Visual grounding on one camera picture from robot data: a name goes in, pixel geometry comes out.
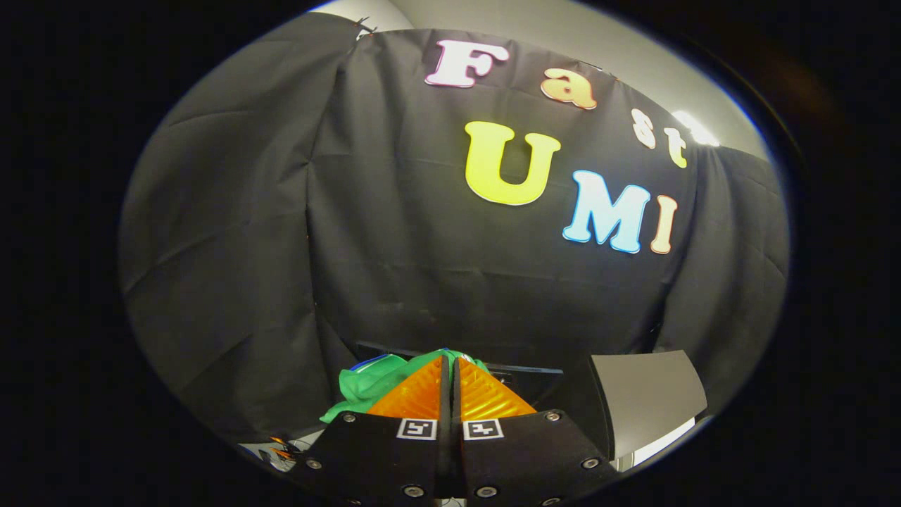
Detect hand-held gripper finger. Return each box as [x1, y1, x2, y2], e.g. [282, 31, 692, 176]
[292, 356, 451, 504]
[450, 356, 620, 506]

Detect green polo shirt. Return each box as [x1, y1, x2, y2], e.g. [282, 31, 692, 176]
[320, 348, 490, 423]

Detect grey cabinet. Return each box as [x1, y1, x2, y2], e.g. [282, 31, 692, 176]
[535, 350, 708, 471]

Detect black backdrop cloth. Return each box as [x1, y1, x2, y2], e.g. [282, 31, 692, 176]
[120, 13, 789, 444]

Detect small ceiling light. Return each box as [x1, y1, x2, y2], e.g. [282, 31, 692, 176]
[672, 109, 720, 147]

